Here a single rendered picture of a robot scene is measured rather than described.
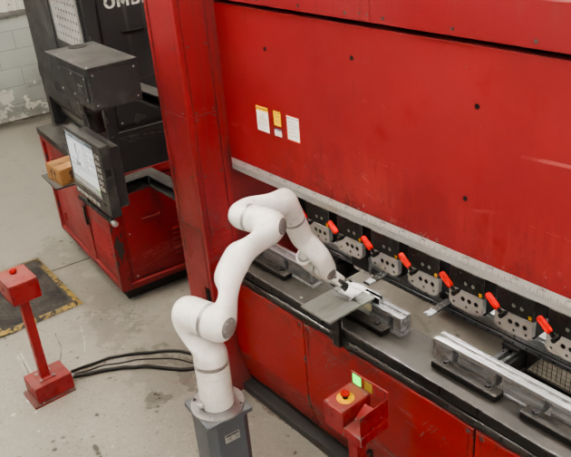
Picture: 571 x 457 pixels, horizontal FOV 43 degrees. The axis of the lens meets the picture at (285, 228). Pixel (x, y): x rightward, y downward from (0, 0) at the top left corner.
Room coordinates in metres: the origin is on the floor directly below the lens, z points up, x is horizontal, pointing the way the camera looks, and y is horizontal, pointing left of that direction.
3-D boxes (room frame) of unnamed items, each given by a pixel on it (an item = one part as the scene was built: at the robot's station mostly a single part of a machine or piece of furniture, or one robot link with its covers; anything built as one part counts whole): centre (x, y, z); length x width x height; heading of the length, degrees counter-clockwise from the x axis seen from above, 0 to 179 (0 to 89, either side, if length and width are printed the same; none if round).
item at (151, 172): (3.51, 0.69, 1.18); 0.40 x 0.24 x 0.07; 37
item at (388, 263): (2.50, -0.42, 1.26); 0.15 x 0.09 x 0.17; 37
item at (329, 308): (2.55, -0.19, 1.00); 0.26 x 0.18 x 0.01; 127
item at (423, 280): (2.34, -0.54, 1.26); 0.15 x 0.09 x 0.17; 37
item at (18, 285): (3.36, 1.46, 0.41); 0.25 x 0.20 x 0.83; 127
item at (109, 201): (3.25, 0.88, 1.42); 0.45 x 0.12 x 0.36; 34
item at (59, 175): (4.24, 1.34, 1.04); 0.30 x 0.26 x 0.12; 32
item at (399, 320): (2.60, -0.35, 0.92); 0.39 x 0.06 x 0.10; 37
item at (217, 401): (1.97, 0.29, 1.09); 0.19 x 0.19 x 0.18
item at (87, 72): (3.34, 0.84, 1.53); 0.51 x 0.25 x 0.85; 34
